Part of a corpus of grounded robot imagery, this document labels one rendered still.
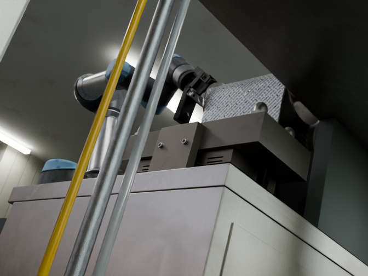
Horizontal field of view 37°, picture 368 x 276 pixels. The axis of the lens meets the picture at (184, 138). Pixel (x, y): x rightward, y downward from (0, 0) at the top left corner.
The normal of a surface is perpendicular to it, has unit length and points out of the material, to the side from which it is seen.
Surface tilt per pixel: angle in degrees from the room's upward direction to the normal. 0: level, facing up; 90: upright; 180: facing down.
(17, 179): 90
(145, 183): 90
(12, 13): 90
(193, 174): 90
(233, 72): 180
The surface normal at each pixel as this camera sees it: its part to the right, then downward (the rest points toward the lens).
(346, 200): 0.72, -0.12
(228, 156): -0.65, -0.47
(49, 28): -0.25, 0.87
